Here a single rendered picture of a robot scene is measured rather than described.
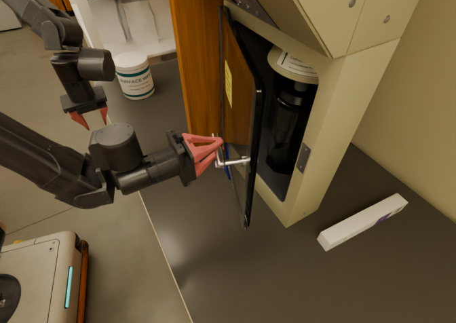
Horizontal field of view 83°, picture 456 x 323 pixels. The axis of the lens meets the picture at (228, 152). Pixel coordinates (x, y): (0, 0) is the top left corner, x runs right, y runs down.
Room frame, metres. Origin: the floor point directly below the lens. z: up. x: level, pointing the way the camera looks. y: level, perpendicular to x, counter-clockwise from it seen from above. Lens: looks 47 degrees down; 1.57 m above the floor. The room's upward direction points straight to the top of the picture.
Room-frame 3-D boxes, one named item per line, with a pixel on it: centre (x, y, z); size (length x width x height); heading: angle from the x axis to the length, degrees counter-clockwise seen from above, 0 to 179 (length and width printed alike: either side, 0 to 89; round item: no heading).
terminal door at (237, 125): (0.43, -0.01, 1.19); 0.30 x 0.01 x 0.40; 10
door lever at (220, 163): (0.35, 0.00, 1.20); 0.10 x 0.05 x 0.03; 10
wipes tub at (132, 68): (0.95, 0.38, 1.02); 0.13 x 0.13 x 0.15
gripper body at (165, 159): (0.31, 0.12, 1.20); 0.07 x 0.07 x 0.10; 28
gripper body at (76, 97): (0.55, 0.37, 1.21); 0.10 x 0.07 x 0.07; 120
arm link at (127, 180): (0.29, 0.17, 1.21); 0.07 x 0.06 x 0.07; 118
